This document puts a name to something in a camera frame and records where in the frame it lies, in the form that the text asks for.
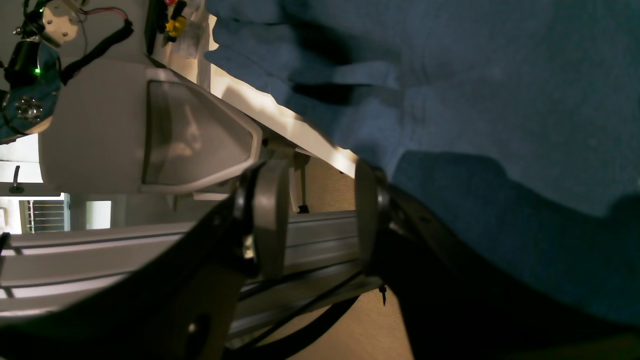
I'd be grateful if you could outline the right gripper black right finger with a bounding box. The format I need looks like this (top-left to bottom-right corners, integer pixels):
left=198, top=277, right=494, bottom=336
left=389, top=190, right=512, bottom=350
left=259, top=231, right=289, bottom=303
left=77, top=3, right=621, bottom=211
left=355, top=160, right=639, bottom=360

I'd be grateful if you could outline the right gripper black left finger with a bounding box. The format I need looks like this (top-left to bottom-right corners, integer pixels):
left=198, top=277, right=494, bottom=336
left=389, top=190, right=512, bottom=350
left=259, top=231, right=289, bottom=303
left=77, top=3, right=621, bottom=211
left=1, top=159, right=290, bottom=360

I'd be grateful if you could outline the dark blue T-shirt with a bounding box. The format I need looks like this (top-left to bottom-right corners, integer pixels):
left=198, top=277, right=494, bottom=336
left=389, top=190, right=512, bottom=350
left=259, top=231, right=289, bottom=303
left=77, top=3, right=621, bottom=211
left=205, top=0, right=639, bottom=326

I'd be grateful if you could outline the aluminium frame rail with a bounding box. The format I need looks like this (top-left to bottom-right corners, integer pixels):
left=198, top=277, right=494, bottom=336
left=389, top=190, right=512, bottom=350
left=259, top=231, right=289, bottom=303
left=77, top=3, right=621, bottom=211
left=1, top=210, right=359, bottom=338

